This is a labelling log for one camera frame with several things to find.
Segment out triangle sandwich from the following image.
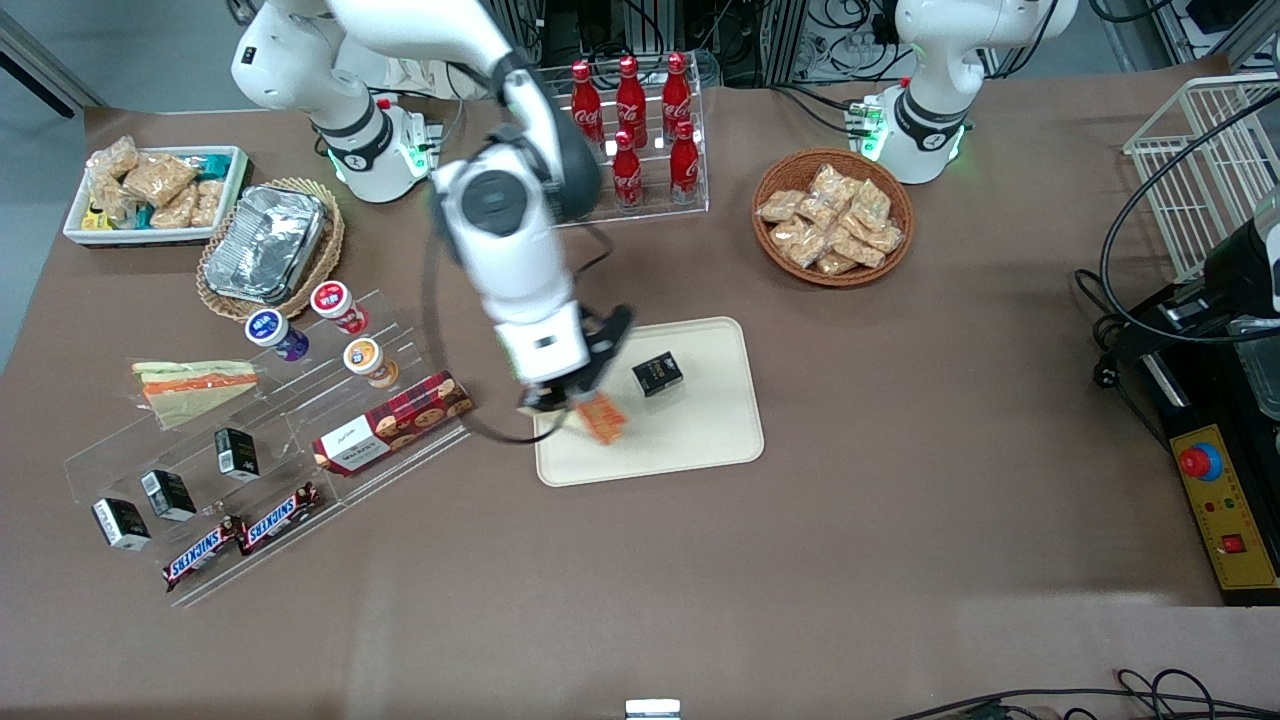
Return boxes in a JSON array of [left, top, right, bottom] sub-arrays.
[[132, 360, 261, 431], [560, 392, 630, 447]]

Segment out beige plastic tray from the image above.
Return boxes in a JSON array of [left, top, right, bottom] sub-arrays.
[[528, 316, 766, 488]]

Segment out white rectangular snack tray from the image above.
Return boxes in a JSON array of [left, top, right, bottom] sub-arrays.
[[62, 146, 251, 248]]

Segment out small black gold-print box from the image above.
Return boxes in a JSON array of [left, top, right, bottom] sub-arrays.
[[631, 351, 686, 399]]

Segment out red tartan cookie box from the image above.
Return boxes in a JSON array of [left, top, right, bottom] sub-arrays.
[[312, 370, 475, 478]]

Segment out orange lid cup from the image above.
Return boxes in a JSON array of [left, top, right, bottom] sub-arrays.
[[342, 337, 400, 390]]

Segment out clear acrylic bottle rack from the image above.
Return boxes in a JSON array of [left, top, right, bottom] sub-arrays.
[[527, 60, 710, 231]]

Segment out red cola bottle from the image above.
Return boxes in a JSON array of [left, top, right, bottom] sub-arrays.
[[661, 52, 694, 141], [570, 60, 605, 149], [668, 120, 703, 207], [610, 130, 645, 212], [615, 55, 649, 141]]

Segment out red lid cup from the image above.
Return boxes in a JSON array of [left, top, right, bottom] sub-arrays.
[[309, 280, 369, 337]]

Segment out clear acrylic stepped stand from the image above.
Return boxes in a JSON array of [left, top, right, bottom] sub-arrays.
[[62, 288, 472, 609]]

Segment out oval light wicker basket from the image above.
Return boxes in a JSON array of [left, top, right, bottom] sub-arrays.
[[196, 178, 347, 323]]

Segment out purple lid cup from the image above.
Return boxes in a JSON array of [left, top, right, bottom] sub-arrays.
[[245, 309, 311, 364]]

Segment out Snickers chocolate bar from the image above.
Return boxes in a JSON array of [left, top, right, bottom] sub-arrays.
[[236, 482, 322, 557], [162, 516, 247, 594]]

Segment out silver foil container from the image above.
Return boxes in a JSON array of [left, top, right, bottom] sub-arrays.
[[202, 185, 332, 307]]

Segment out small black white-label box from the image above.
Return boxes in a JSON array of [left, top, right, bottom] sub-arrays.
[[213, 427, 262, 482], [91, 498, 153, 553], [140, 469, 198, 524]]

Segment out round brown wicker basket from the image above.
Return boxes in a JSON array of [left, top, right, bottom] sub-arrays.
[[752, 148, 916, 289]]

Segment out grey diagonal metal bar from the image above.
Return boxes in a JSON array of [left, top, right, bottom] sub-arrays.
[[0, 10, 107, 119]]

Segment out black base box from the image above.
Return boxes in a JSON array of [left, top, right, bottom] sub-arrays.
[[1135, 345, 1280, 608]]

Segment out yellow emergency stop panel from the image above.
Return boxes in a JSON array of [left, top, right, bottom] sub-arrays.
[[1168, 424, 1280, 593]]

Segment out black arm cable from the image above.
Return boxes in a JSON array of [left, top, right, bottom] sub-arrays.
[[420, 180, 617, 447]]

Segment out black aluminium frame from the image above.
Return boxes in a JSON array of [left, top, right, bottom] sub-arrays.
[[486, 0, 816, 89]]

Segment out black cable with plug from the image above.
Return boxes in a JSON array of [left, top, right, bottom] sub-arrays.
[[1074, 267, 1173, 453]]

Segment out black looping cable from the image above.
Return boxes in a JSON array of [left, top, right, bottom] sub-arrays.
[[1098, 90, 1280, 346]]

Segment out black floor cables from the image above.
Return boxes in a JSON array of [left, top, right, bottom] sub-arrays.
[[890, 667, 1280, 720]]

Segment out white wire basket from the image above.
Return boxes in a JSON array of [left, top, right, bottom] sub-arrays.
[[1122, 72, 1280, 284]]

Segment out black camera device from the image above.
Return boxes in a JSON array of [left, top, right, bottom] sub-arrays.
[[1103, 186, 1280, 367]]

